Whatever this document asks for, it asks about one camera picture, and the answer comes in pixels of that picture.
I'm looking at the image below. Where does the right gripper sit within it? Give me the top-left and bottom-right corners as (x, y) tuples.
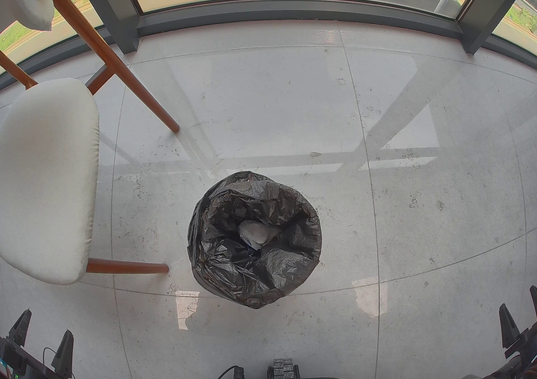
(498, 285), (537, 360)

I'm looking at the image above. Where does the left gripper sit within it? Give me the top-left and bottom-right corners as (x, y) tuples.
(0, 308), (75, 379)

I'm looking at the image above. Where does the black plastic bag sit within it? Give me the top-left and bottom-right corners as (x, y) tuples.
(187, 170), (323, 310)

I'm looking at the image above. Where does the wooden chair with white cushion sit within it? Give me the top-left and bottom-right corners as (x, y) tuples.
(0, 0), (181, 286)

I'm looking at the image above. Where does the crumpled white paper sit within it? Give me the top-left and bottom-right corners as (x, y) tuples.
(238, 220), (280, 249)

